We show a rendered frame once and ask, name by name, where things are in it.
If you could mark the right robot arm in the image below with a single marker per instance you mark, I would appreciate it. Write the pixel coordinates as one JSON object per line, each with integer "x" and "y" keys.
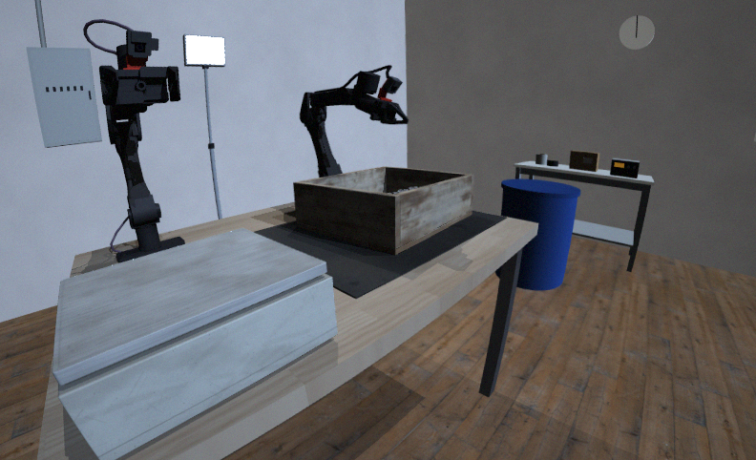
{"x": 143, "y": 212}

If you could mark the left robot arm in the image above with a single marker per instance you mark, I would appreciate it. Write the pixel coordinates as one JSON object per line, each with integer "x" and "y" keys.
{"x": 327, "y": 164}

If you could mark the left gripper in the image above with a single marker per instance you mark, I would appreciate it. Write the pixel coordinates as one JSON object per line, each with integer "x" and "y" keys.
{"x": 385, "y": 116}

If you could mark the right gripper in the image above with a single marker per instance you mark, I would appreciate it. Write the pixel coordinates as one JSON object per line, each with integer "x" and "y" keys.
{"x": 138, "y": 85}

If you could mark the grey bench scale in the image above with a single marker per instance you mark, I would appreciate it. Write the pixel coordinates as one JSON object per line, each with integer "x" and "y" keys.
{"x": 121, "y": 378}

